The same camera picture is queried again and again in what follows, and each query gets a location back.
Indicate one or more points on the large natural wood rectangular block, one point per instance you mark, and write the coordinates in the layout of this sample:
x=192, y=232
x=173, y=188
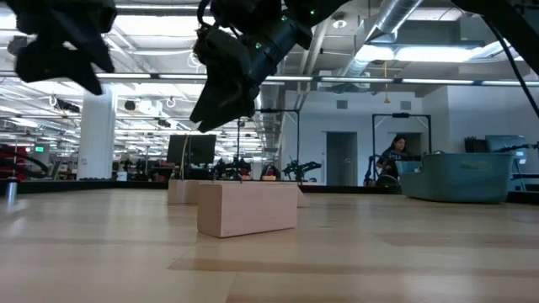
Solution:
x=246, y=210

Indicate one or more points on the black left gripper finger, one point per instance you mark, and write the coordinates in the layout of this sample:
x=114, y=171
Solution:
x=90, y=80

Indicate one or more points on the silver ventilation duct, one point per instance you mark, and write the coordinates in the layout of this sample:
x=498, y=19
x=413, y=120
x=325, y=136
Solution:
x=391, y=21

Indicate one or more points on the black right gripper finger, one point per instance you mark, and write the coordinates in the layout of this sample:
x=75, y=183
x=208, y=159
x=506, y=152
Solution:
x=240, y=105
x=208, y=105

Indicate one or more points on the white building column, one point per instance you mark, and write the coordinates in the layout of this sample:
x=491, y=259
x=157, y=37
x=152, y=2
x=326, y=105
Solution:
x=96, y=143

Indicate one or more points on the black monitor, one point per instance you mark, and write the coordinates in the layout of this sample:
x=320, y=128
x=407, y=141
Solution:
x=198, y=149

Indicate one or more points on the metal cylinder post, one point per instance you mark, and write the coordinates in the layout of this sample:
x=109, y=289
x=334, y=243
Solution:
x=11, y=191

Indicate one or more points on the person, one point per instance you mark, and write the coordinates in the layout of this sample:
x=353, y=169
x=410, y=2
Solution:
x=393, y=157

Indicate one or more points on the teal plastic bin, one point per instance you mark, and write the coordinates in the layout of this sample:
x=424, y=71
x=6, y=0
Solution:
x=457, y=179

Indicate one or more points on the natural wood arch block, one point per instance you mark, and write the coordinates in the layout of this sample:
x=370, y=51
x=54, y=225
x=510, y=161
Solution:
x=182, y=192

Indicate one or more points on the grey desk monitor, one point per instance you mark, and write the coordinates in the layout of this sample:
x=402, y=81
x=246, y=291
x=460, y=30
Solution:
x=505, y=145

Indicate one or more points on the black metal frame stand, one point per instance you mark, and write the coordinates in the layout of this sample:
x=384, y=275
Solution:
x=273, y=110
x=400, y=115

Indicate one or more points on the green black robot arm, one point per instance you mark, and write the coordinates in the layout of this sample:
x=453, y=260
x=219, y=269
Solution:
x=301, y=168

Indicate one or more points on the long ceiling light bar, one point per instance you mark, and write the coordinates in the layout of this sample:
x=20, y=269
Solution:
x=358, y=80

